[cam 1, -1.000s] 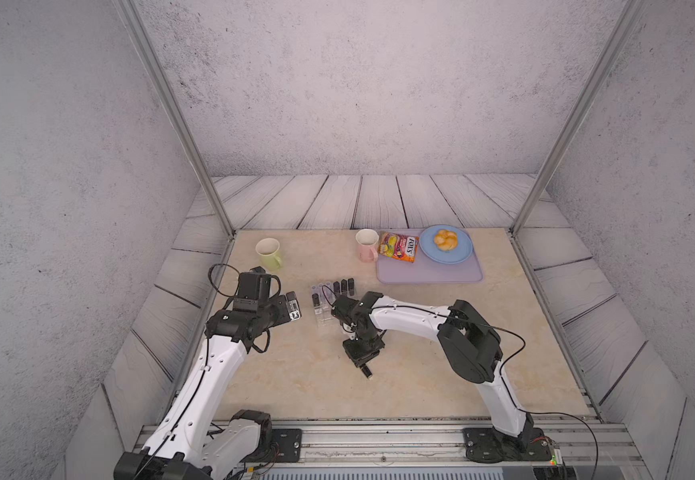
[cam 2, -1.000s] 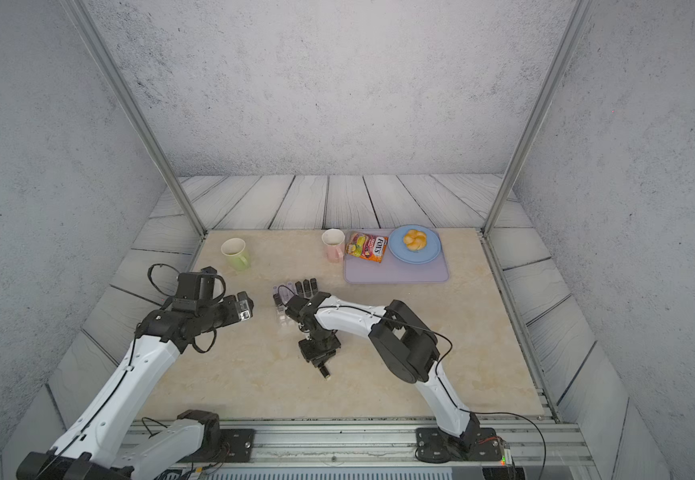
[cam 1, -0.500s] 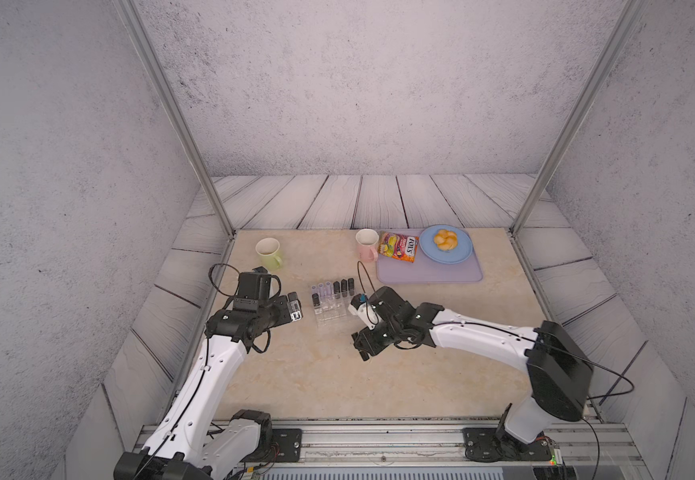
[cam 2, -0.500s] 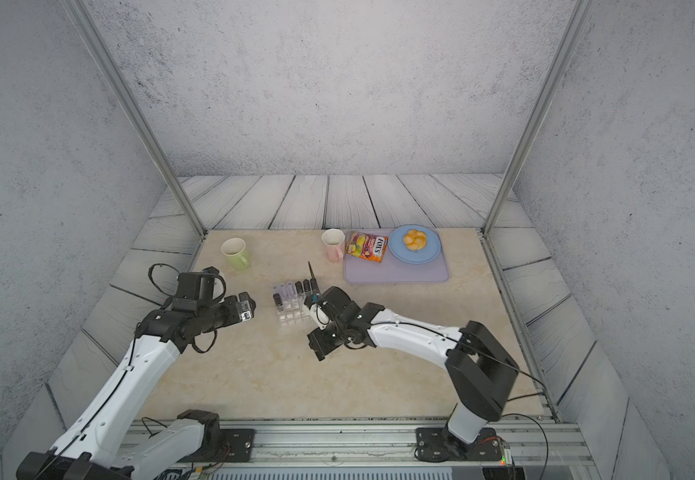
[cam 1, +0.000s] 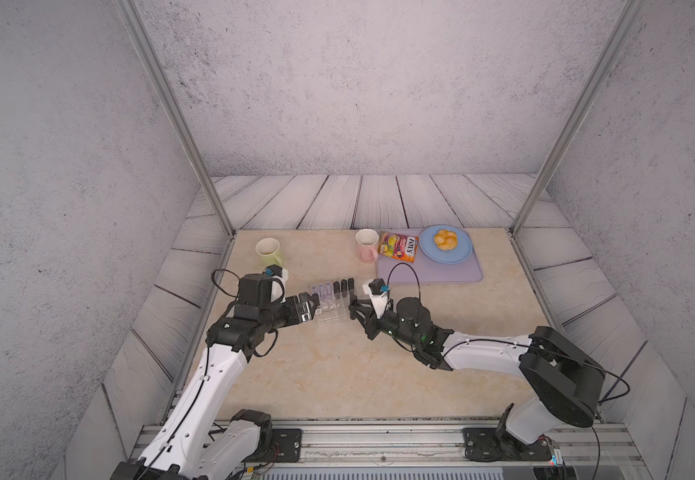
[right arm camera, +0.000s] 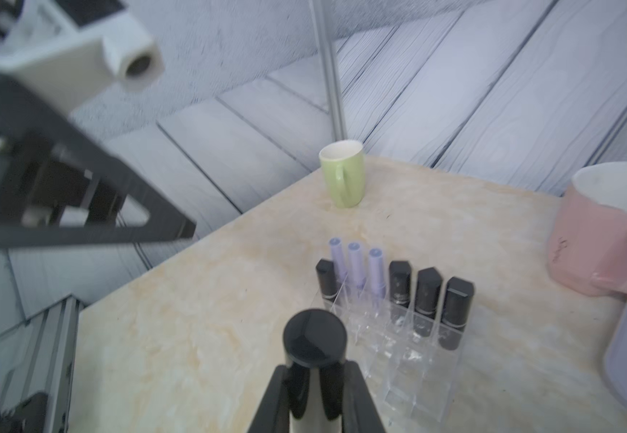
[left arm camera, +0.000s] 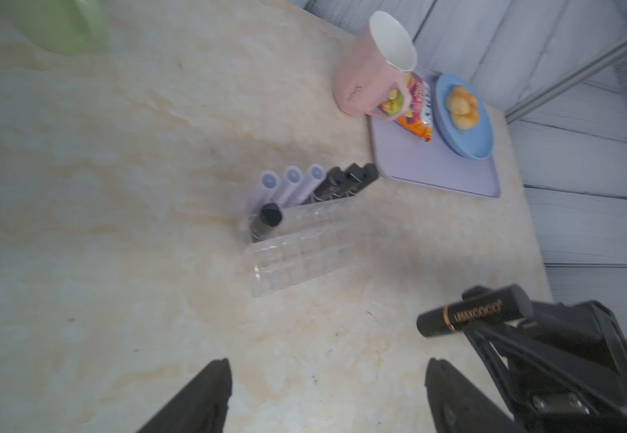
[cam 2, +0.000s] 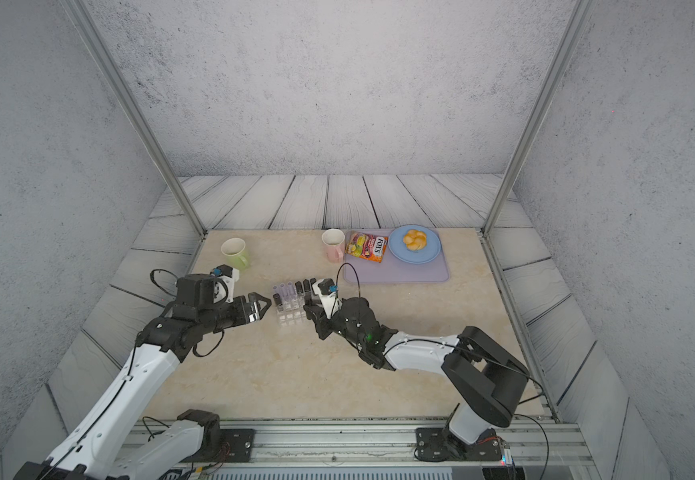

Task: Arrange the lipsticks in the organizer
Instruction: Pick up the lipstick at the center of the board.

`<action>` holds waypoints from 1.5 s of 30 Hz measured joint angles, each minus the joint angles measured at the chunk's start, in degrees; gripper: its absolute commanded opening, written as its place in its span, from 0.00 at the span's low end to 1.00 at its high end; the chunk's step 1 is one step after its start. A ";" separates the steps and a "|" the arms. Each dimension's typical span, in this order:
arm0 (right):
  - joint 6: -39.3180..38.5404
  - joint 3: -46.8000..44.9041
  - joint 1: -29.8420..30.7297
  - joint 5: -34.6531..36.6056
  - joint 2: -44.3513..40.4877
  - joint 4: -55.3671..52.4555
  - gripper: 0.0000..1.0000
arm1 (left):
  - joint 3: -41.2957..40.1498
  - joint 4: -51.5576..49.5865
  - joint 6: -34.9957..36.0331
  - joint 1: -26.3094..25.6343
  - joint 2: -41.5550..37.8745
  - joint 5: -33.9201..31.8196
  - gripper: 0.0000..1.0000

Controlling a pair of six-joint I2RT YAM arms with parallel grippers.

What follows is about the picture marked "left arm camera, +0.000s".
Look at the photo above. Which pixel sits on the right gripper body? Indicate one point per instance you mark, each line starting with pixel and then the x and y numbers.
pixel 551 407

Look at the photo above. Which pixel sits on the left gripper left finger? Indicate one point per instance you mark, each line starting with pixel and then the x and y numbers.
pixel 201 406

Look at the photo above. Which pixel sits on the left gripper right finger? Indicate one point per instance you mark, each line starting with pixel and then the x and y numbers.
pixel 457 405

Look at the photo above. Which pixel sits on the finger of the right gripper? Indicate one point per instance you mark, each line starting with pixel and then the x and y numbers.
pixel 557 349

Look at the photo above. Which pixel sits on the clear acrylic lipstick organizer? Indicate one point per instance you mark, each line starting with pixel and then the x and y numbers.
pixel 310 241

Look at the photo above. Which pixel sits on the lavender lipstick tube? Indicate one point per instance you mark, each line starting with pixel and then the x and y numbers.
pixel 263 190
pixel 289 183
pixel 313 177

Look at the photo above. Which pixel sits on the blue plate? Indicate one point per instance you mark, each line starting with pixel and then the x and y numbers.
pixel 476 143

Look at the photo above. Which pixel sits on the lavender tray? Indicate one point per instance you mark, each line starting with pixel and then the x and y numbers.
pixel 402 156

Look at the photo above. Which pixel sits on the bread roll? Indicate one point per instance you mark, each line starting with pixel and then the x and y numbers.
pixel 463 108

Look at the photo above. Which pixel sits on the colourful snack bag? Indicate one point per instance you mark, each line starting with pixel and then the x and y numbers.
pixel 417 119

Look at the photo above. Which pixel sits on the pink mug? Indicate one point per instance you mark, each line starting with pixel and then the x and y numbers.
pixel 373 78

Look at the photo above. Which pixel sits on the green mug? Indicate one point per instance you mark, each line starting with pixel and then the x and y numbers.
pixel 66 27

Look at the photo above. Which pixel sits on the right frame post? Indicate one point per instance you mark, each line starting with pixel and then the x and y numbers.
pixel 612 55

